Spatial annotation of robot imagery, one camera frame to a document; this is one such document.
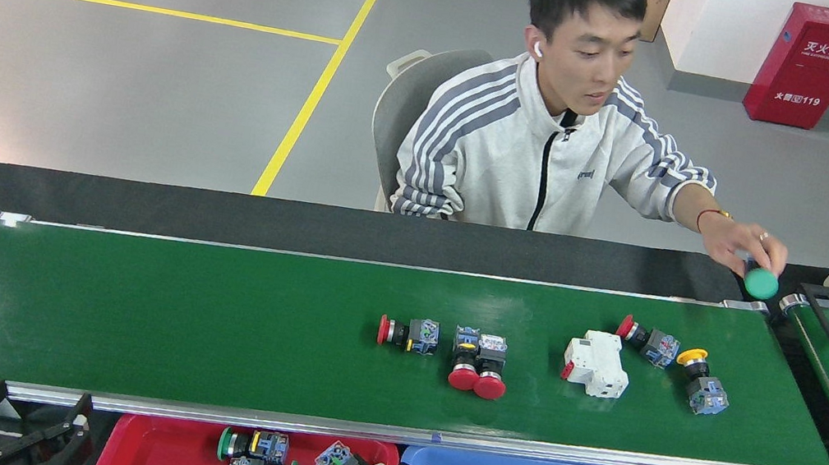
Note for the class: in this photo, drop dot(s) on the red mushroom push button switch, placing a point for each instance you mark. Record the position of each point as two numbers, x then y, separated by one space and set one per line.
661 348
462 377
423 336
490 386

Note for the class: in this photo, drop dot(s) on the white circuit breaker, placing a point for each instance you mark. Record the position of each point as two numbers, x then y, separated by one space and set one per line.
597 365

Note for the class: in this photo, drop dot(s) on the yellow mushroom push button switch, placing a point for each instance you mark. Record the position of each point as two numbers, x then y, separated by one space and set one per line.
706 395

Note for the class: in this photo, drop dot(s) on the person's left forearm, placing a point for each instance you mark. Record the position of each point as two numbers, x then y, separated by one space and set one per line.
689 205

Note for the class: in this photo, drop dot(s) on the red plastic tray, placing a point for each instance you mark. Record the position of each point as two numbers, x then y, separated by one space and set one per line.
181 445

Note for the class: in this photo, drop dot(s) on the long green conveyor belt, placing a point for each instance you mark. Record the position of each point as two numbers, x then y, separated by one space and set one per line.
158 325

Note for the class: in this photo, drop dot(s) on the person's left hand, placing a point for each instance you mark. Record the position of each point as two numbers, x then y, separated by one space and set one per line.
741 247

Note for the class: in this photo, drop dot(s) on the person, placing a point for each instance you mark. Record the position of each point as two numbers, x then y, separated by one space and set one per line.
493 153

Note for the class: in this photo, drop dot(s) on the grey office chair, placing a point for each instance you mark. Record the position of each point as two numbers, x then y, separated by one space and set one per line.
411 99

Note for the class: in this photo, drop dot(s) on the cardboard box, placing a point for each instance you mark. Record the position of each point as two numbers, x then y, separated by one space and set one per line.
657 13

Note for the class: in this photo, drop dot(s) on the red fire extinguisher cabinet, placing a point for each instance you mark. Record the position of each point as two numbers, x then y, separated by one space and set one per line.
810 71

